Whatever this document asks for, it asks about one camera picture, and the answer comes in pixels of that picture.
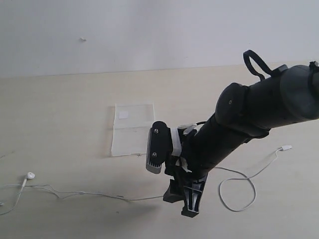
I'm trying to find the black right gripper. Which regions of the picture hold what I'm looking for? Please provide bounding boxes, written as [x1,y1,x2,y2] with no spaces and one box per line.
[163,125,208,218]

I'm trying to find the white wired earphones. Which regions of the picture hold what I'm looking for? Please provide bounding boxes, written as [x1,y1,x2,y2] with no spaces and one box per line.
[1,145,293,216]

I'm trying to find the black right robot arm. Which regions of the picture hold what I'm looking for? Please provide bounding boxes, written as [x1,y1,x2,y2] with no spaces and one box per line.
[163,62,319,218]

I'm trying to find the clear plastic open case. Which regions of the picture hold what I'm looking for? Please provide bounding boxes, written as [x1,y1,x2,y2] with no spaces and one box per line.
[111,103,155,157]

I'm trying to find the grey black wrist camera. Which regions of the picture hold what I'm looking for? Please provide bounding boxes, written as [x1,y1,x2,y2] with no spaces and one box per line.
[146,121,172,174]

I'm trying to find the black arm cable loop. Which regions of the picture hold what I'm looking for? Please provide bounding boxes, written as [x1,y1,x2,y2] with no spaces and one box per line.
[242,49,278,81]

